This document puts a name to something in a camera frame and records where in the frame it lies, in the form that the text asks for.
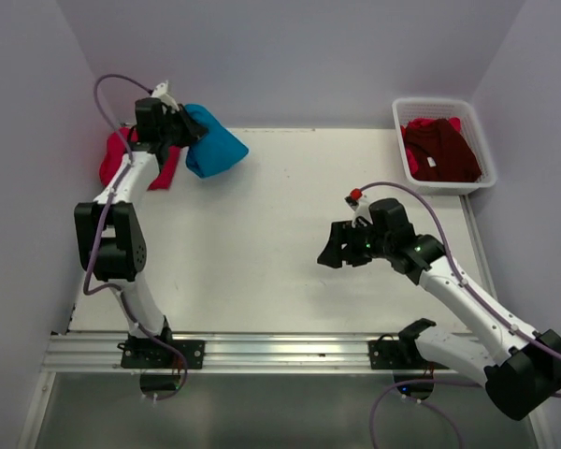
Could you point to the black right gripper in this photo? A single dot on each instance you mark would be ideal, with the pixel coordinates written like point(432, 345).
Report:
point(350, 244)

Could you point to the blue t shirt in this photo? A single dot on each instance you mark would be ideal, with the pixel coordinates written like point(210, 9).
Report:
point(218, 151)

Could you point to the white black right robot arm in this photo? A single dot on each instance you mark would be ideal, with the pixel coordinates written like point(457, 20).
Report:
point(517, 366)

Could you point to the dark red t shirt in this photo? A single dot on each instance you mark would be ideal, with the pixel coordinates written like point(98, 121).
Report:
point(443, 154)

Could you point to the folded pink t shirt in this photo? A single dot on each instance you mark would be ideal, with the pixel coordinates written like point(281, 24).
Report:
point(113, 159)

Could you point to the aluminium front rail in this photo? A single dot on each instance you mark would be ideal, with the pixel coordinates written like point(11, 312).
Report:
point(225, 353)

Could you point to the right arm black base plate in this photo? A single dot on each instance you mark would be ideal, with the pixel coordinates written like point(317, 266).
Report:
point(383, 355)

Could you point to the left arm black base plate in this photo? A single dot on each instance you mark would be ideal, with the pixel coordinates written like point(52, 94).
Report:
point(145, 354)

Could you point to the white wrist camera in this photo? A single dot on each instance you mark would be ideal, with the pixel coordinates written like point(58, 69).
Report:
point(359, 204)
point(161, 92)

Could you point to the white plastic laundry basket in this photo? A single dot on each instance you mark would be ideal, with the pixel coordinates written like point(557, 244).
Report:
point(410, 108)

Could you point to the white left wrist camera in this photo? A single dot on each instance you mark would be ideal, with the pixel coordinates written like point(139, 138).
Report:
point(161, 92)

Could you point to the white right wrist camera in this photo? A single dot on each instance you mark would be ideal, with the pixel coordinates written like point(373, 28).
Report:
point(359, 204)

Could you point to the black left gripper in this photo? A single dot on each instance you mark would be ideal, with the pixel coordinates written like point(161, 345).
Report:
point(180, 124)

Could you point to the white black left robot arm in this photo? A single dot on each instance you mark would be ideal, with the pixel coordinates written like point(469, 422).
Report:
point(112, 248)

